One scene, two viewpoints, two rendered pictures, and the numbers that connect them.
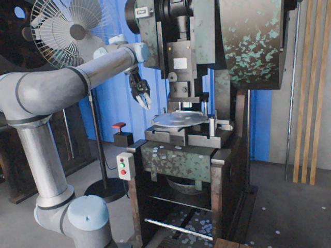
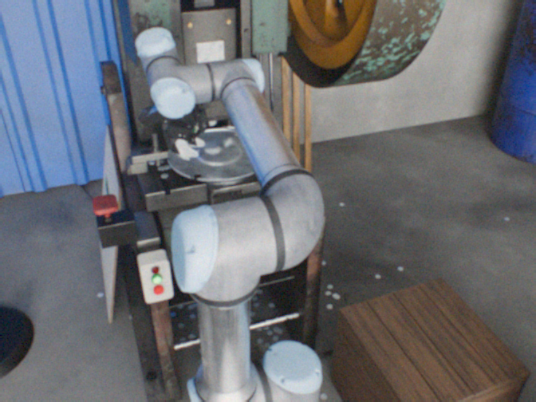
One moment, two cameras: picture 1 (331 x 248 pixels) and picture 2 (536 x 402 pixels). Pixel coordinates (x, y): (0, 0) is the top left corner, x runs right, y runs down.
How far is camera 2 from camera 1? 94 cm
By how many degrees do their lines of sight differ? 47
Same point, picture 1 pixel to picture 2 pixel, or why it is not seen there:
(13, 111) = (247, 282)
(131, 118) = not seen: outside the picture
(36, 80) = (307, 218)
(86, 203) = (289, 359)
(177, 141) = (226, 195)
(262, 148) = not seen: hidden behind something
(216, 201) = (315, 262)
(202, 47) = (266, 25)
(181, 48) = (214, 23)
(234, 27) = (386, 27)
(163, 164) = not seen: hidden behind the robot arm
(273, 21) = (431, 22)
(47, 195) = (242, 384)
